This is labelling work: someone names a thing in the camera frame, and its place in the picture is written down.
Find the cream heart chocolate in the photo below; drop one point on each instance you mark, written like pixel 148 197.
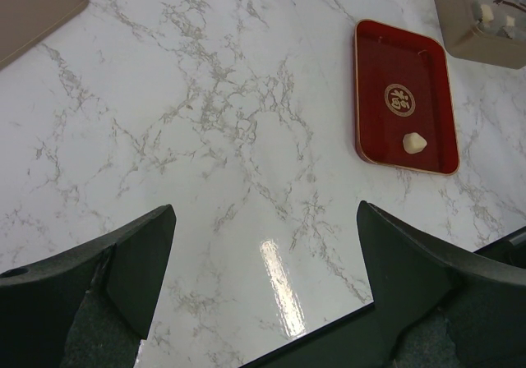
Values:
pixel 414 143

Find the cream square chocolate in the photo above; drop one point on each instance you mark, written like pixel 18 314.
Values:
pixel 486 13

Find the red lacquer tray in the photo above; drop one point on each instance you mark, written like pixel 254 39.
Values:
pixel 401 85

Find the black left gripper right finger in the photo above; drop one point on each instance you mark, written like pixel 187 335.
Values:
pixel 480 294

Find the gold box lid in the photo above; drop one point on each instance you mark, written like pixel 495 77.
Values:
pixel 26 22

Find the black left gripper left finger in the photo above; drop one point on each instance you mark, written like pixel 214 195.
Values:
pixel 89 306

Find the gold chocolate box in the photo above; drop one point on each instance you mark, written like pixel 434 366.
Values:
pixel 500 42

